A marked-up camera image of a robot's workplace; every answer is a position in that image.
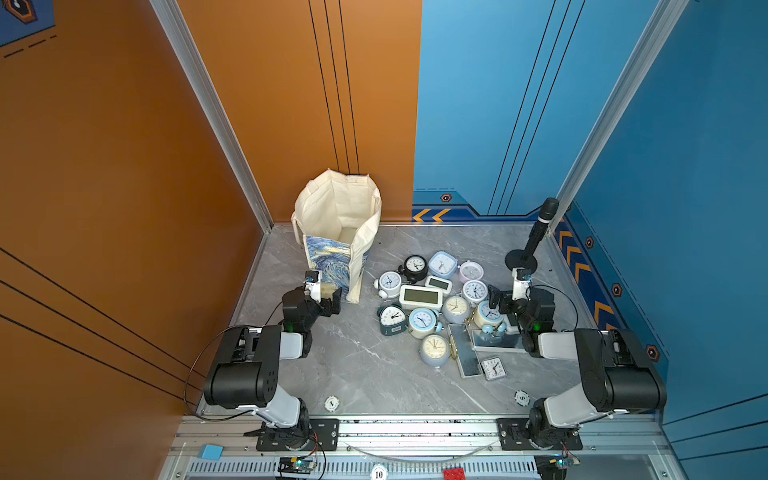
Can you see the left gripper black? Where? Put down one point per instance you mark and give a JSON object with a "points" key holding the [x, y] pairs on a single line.
{"points": [[327, 301]]}

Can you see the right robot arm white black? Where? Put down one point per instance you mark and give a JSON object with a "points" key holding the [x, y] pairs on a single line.
{"points": [[616, 376]]}

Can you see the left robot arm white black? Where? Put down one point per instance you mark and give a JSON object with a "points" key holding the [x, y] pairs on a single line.
{"points": [[244, 374]]}

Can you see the yellow blue twin-bell clock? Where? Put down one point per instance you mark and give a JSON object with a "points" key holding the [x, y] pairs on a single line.
{"points": [[488, 319]]}

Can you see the white round marker left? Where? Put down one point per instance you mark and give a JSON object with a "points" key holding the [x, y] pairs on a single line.
{"points": [[331, 404]]}

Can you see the grey blue rectangular mirror clock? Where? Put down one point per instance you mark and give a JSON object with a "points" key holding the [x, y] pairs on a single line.
{"points": [[463, 352]]}

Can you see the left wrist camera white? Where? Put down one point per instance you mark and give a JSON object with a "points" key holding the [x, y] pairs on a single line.
{"points": [[313, 285]]}

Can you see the black microphone on stand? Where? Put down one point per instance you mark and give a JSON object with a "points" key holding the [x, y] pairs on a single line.
{"points": [[525, 258]]}

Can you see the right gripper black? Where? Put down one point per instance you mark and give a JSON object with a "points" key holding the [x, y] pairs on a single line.
{"points": [[503, 304]]}

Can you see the dark teal alarm clock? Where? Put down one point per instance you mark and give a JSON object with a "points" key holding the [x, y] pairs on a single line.
{"points": [[392, 319]]}

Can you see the red block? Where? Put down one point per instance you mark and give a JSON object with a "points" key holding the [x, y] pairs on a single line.
{"points": [[454, 473]]}

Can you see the small white digital clock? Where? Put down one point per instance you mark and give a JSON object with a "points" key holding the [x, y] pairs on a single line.
{"points": [[438, 283]]}

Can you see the white round number tag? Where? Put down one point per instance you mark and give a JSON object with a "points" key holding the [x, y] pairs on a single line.
{"points": [[379, 472]]}

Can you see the pale blue round clock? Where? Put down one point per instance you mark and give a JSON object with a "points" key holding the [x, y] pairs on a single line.
{"points": [[435, 350]]}

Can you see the large white digital clock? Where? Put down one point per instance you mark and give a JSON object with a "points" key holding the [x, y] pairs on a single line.
{"points": [[413, 296]]}

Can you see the green circuit board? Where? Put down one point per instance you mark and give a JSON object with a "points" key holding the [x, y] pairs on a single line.
{"points": [[296, 466]]}

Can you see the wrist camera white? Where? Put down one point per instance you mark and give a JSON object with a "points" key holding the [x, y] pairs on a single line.
{"points": [[313, 285], [521, 283]]}

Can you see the pink round alarm clock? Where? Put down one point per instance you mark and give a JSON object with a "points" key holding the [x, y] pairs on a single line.
{"points": [[470, 271]]}

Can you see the white round marker right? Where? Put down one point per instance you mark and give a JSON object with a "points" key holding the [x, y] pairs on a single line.
{"points": [[522, 398]]}

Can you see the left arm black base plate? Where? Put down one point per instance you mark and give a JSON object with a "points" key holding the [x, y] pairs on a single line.
{"points": [[322, 433]]}

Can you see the white round marker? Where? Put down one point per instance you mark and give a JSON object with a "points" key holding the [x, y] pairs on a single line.
{"points": [[331, 404], [522, 398]]}

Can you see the cream canvas bag starry print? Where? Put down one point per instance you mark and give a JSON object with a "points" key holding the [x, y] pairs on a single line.
{"points": [[336, 218]]}

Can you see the small white square clock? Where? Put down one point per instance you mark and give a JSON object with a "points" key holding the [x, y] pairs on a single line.
{"points": [[493, 368]]}

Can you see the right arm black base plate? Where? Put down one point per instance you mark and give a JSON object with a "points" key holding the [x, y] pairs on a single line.
{"points": [[518, 434]]}

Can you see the white round alarm clock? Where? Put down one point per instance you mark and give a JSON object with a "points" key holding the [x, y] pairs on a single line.
{"points": [[475, 292]]}

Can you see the black round alarm clock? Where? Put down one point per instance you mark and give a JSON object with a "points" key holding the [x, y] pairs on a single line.
{"points": [[414, 269]]}

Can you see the light blue square alarm clock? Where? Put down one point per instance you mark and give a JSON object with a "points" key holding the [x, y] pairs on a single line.
{"points": [[442, 265]]}

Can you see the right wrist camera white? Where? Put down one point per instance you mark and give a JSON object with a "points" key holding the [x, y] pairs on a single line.
{"points": [[521, 283]]}

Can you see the white twin-bell alarm clock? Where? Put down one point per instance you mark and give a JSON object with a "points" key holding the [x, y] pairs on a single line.
{"points": [[388, 285]]}

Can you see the blue cream twin-bell clock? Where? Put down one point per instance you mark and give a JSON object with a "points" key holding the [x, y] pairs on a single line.
{"points": [[423, 322]]}

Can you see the blue sponge block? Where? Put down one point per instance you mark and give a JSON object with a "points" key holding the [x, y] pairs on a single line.
{"points": [[210, 452]]}

